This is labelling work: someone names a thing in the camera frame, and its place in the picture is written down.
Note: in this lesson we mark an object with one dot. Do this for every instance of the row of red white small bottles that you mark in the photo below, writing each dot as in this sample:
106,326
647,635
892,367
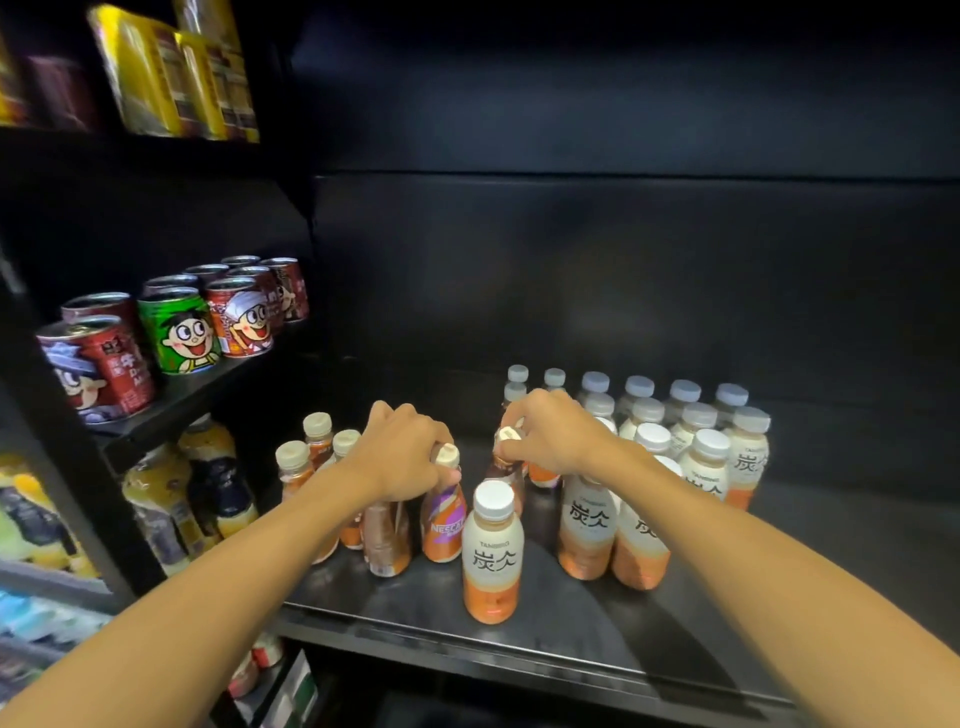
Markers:
266,651

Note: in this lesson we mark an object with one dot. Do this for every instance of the person's left hand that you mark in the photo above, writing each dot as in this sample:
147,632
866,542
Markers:
397,457

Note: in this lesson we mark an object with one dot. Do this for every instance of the row of yellow dark label bottles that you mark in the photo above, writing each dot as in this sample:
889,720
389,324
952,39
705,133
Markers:
157,487

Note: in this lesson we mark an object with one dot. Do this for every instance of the row of white green cartons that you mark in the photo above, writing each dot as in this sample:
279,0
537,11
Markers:
296,690

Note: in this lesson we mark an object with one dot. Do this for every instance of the black shelf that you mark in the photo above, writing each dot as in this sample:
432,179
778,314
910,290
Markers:
675,225

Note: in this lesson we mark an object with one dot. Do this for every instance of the person's left forearm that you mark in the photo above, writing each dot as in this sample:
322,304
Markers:
150,630

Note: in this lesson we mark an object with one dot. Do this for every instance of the person's right forearm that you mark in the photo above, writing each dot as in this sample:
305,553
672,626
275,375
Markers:
810,600

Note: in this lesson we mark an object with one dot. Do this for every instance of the row of blue drink bottles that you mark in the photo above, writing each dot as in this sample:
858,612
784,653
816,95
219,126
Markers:
22,607

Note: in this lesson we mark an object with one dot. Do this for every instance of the black metal drinks rack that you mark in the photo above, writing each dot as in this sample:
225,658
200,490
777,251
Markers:
195,391

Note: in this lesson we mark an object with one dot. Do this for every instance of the group of cartoon drink cans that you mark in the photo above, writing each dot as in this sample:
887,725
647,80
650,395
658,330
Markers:
180,334

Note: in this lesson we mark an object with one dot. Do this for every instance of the row of yellow snack packets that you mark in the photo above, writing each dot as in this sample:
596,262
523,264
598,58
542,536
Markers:
142,75

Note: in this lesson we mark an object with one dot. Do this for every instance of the person's right hand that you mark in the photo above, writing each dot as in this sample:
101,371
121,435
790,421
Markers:
562,439

